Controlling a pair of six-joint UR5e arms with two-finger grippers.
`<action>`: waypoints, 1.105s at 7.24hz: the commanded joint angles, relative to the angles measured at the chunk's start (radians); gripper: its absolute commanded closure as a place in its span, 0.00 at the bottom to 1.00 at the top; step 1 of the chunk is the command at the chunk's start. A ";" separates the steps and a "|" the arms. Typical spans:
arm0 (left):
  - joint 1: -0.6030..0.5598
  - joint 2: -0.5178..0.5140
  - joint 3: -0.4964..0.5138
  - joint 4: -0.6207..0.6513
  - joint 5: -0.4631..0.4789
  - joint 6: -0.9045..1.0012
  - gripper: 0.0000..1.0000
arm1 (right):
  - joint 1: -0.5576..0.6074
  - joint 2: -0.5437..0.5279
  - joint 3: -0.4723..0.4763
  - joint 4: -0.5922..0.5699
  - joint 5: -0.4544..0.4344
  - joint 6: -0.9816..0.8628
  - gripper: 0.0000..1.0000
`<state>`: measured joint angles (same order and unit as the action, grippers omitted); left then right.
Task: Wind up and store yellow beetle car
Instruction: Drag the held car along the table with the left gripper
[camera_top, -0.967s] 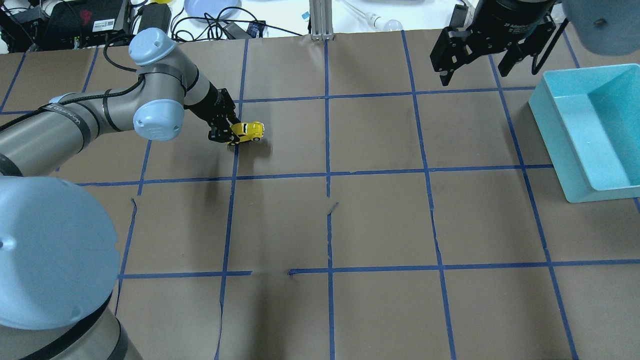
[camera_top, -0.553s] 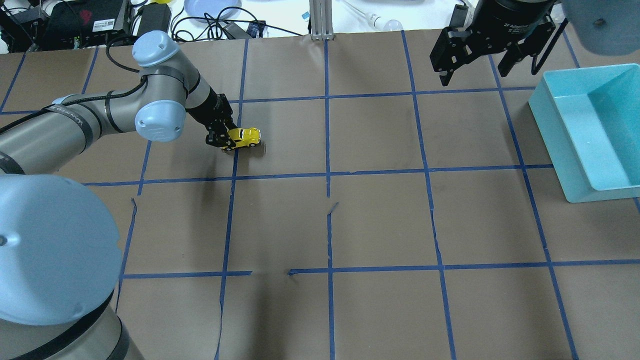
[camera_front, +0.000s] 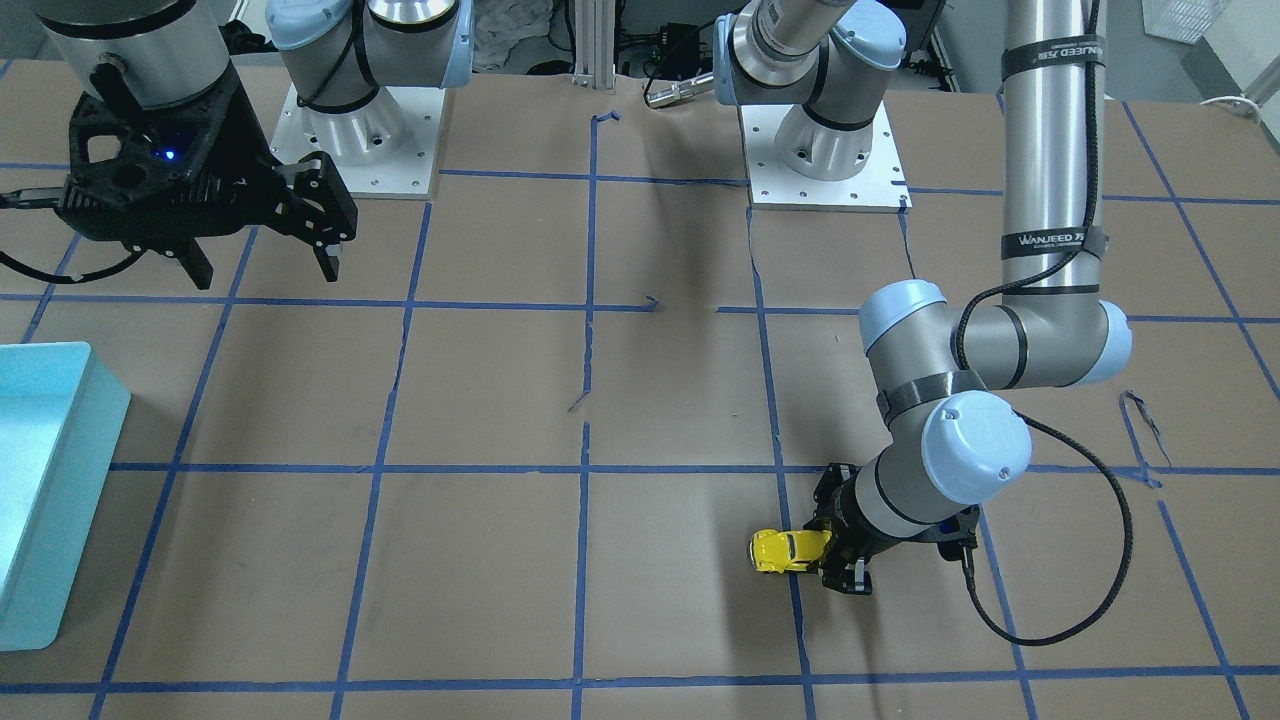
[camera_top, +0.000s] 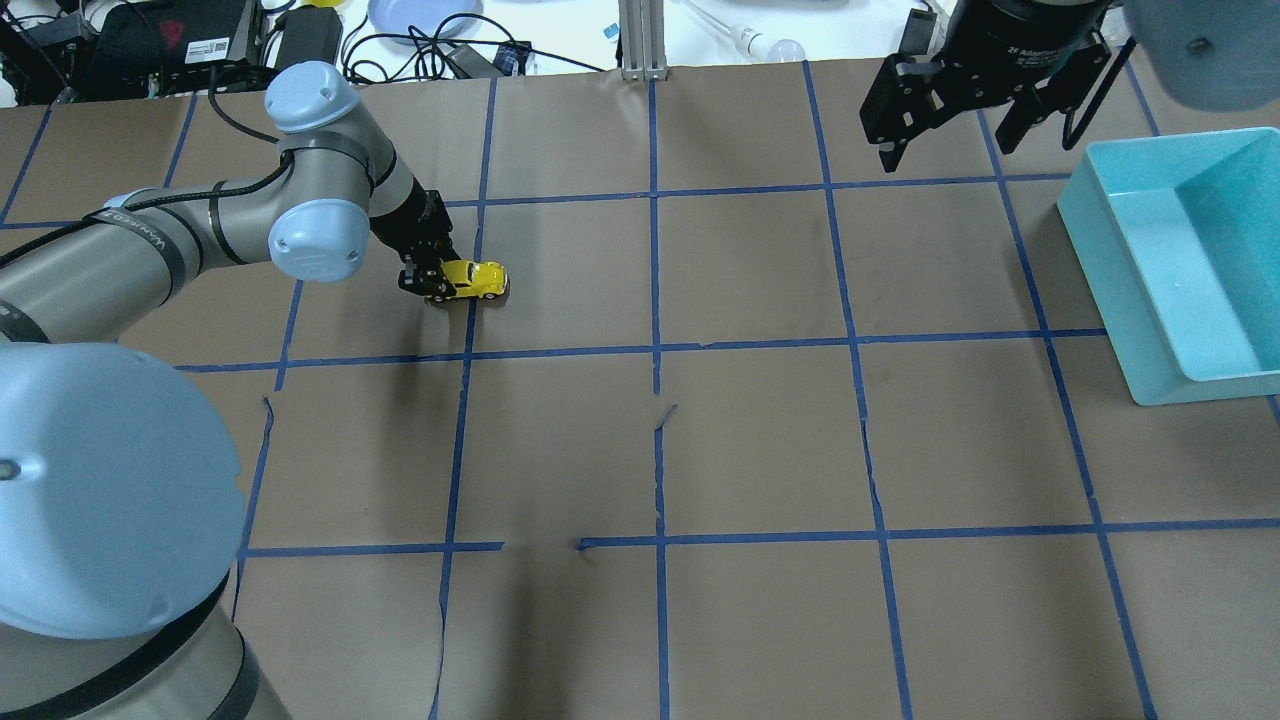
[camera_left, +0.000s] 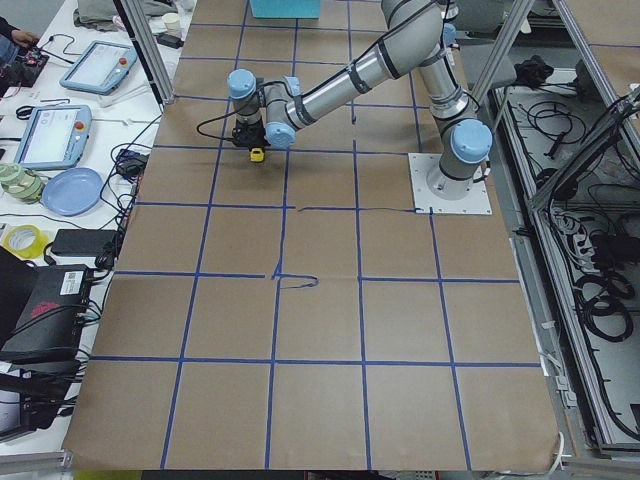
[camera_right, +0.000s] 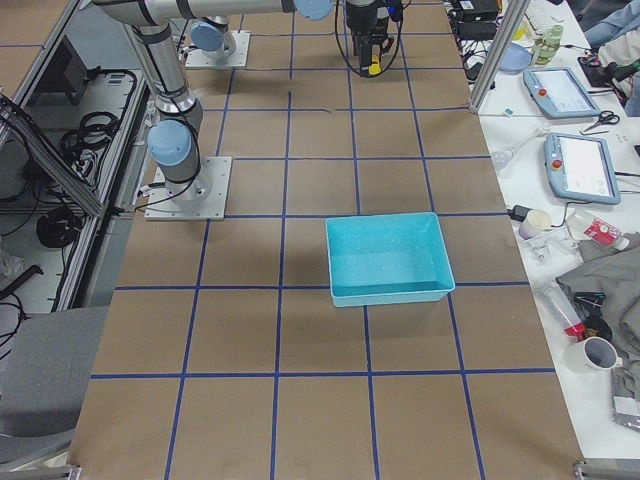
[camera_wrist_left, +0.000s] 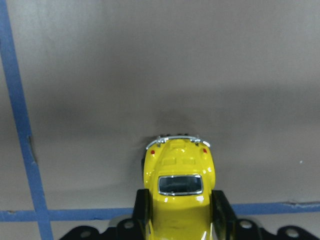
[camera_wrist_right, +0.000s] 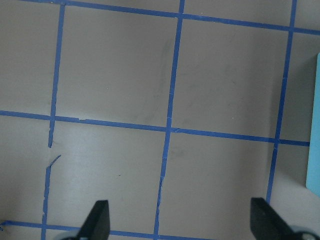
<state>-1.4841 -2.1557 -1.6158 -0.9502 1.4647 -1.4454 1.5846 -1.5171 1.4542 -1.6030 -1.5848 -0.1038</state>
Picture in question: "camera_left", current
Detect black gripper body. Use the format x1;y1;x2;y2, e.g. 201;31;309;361
232;124;270;148

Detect yellow toy beetle car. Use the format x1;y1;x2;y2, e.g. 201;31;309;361
250;147;265;163

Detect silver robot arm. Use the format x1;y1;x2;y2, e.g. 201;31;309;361
227;1;493;200

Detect teal storage box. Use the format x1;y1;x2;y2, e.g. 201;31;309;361
249;0;321;19

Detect paper cup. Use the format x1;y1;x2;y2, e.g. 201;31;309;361
162;12;181;37

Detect upper teach pendant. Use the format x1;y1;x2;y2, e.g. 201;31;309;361
59;41;138;95

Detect teach pendant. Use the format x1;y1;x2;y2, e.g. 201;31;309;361
14;105;93;171
59;41;138;95

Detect blue plate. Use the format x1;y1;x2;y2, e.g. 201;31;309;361
41;167;103;216

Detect lower teach pendant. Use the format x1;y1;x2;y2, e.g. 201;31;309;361
14;105;93;171

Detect black power brick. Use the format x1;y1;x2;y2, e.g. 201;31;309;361
51;229;116;257

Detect green tape rolls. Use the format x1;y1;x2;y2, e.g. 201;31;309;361
1;163;45;204

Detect yellow tape roll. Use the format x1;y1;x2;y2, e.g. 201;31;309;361
2;225;49;260

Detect black computer box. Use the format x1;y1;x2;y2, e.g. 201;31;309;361
1;260;90;365

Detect aluminium frame post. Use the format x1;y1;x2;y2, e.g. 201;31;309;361
113;0;175;106

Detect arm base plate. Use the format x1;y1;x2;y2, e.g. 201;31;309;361
408;153;492;215

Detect black cable bundle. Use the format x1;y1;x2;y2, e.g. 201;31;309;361
572;272;636;344

